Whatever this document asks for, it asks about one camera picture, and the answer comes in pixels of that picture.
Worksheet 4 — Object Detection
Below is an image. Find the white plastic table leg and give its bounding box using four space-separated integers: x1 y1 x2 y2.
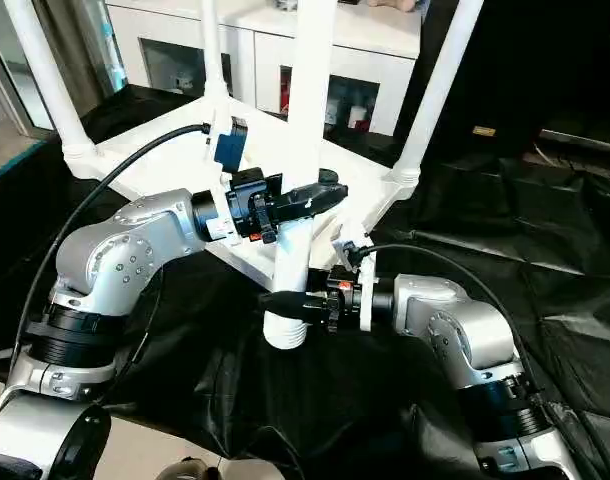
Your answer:
261 0 337 352
3 0 100 180
382 0 486 202
198 0 235 107

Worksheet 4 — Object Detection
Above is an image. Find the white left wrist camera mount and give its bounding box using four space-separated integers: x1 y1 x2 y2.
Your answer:
202 109 251 249

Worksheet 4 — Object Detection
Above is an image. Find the grey-brown curtain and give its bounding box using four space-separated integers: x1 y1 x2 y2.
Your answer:
32 0 116 116

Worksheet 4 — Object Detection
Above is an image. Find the black box with yellow label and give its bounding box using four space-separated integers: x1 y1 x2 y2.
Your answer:
394 0 546 151

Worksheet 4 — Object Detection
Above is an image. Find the white plastic table top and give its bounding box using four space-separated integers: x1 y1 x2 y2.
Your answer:
62 94 421 294

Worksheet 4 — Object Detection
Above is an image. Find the dark metal rail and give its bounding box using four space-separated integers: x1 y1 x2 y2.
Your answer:
539 128 610 151

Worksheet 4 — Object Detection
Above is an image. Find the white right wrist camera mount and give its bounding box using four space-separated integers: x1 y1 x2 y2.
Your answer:
332 227 379 332

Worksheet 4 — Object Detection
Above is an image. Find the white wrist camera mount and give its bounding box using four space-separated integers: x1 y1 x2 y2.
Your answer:
332 227 379 332
202 109 251 249

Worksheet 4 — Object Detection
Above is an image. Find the white glass-door cabinet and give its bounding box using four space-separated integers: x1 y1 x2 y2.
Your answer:
107 0 424 136

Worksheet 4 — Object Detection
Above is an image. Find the light blue patterned strip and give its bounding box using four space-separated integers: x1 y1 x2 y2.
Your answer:
97 9 129 94

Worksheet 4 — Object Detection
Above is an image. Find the black plastic mat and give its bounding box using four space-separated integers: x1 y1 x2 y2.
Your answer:
0 84 610 480

